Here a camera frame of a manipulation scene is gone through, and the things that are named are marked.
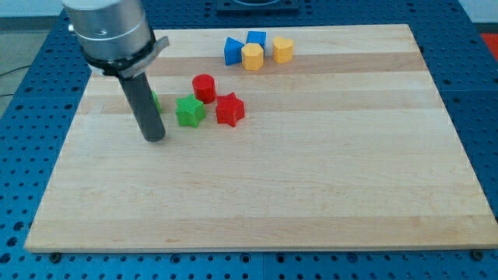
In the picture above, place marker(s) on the blue cube block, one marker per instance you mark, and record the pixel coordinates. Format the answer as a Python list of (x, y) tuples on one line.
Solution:
[(256, 37)]

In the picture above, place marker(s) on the yellow heart block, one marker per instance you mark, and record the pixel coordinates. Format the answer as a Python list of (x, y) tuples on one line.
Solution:
[(282, 50)]

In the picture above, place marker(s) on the yellow hexagon block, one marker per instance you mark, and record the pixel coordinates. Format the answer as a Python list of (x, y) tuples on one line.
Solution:
[(252, 56)]

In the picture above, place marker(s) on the light wooden board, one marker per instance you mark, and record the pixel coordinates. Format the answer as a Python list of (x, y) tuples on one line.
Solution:
[(347, 147)]

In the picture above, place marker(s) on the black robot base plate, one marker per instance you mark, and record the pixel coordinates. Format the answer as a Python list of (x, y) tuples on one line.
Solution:
[(231, 6)]

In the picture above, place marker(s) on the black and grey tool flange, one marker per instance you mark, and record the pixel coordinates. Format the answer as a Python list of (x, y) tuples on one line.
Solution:
[(128, 67)]

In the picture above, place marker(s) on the green star block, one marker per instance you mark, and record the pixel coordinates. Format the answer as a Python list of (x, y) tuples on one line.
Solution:
[(189, 111)]

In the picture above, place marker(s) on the green cylinder block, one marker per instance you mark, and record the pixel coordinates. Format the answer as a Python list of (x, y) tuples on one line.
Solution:
[(156, 102)]

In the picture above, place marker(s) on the red star block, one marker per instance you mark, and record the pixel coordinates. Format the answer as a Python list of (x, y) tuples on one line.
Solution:
[(229, 109)]

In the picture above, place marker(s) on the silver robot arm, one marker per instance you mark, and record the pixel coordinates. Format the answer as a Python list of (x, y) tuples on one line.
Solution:
[(117, 40)]

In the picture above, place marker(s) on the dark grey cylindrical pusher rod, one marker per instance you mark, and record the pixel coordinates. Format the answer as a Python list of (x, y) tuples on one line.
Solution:
[(140, 98)]

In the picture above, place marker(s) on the red cylinder block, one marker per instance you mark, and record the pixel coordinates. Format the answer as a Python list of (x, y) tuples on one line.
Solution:
[(204, 88)]

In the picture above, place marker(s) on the blue triangle block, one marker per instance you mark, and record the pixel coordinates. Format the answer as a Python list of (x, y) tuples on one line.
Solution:
[(232, 51)]

